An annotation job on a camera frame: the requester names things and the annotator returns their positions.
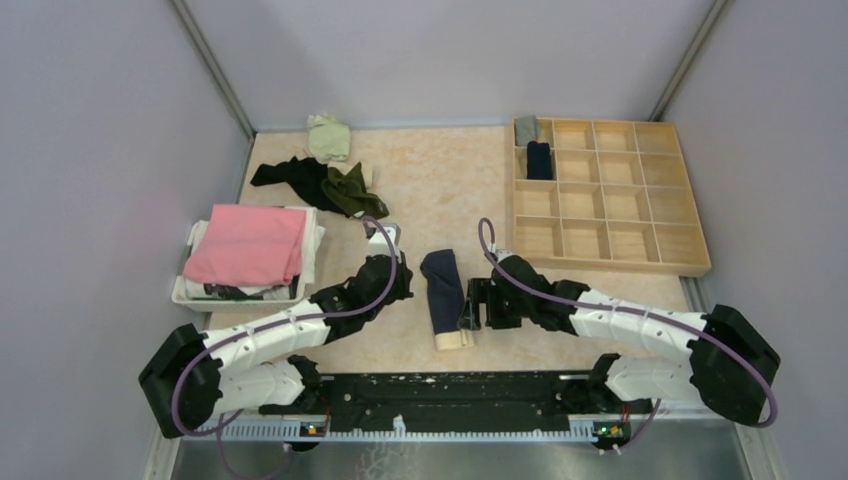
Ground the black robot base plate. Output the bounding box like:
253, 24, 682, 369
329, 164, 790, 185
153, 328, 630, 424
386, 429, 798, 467
258, 370, 652, 433

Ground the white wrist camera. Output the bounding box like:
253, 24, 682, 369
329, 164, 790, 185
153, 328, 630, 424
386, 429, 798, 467
366, 223, 401, 256
491, 248, 514, 264

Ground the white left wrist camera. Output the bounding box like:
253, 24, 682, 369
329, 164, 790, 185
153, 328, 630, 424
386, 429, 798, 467
366, 223, 401, 256

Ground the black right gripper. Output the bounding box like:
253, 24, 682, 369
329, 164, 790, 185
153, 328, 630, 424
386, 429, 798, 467
458, 277, 533, 330

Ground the white perforated plastic basket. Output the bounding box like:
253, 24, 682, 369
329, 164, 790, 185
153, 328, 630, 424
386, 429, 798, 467
171, 221, 313, 314

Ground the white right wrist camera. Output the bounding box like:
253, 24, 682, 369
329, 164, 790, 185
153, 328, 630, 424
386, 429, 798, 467
491, 248, 514, 264

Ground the wooden compartment tray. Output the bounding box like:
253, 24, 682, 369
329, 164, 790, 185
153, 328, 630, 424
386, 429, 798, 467
509, 116, 712, 277

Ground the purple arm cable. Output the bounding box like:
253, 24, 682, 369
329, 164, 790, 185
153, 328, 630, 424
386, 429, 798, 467
477, 217, 779, 455
170, 215, 400, 480

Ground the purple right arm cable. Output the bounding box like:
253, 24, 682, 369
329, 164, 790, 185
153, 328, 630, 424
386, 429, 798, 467
477, 217, 779, 455

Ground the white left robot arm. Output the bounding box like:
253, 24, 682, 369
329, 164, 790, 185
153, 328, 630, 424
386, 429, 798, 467
138, 254, 413, 439

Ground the grey underwear white waistband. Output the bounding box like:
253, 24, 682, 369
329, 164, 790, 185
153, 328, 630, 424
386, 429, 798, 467
513, 115, 541, 147

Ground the dark green underwear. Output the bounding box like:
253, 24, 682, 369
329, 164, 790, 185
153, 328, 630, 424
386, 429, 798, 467
321, 167, 390, 220

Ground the navy orange underwear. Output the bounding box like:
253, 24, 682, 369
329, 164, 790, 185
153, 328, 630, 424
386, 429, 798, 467
526, 141, 554, 180

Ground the black underwear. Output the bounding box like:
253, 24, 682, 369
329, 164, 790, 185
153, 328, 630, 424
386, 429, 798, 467
250, 157, 345, 215

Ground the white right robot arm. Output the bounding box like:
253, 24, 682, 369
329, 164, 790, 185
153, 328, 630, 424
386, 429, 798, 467
484, 250, 781, 428

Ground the white folded cloth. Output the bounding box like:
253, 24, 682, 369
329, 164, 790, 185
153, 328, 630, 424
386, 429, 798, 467
179, 206, 325, 297

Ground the light green underwear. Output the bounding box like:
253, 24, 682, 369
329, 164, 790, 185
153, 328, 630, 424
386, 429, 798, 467
307, 114, 352, 162

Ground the aluminium frame rail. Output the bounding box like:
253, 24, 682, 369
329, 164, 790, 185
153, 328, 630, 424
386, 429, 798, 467
142, 374, 790, 480

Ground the navy underwear cream waistband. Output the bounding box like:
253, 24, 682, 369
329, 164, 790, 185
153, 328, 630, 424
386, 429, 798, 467
420, 249, 475, 351

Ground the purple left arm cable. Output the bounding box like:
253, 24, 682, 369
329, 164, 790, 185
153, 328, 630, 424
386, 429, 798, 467
170, 215, 400, 480

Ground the pink folded cloth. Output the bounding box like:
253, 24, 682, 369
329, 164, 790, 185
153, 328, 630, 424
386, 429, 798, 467
183, 204, 307, 287

